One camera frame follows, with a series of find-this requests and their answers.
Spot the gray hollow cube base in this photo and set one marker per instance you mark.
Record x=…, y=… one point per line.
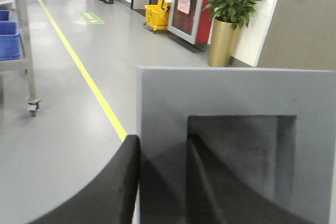
x=273, y=128

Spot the steel cart on casters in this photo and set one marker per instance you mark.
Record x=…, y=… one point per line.
x=26, y=62

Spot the gray door with handle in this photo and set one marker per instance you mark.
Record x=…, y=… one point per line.
x=301, y=36

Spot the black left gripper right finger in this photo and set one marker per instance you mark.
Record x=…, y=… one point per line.
x=214, y=194

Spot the blue bin on cart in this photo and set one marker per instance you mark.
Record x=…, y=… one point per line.
x=10, y=37

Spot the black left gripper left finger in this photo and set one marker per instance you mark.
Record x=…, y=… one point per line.
x=110, y=196

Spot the yellow mop bucket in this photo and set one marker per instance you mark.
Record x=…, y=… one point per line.
x=157, y=15

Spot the gold tall planter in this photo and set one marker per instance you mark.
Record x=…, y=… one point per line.
x=223, y=43

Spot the gray glass door cabinet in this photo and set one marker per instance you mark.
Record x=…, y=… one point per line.
x=189, y=21

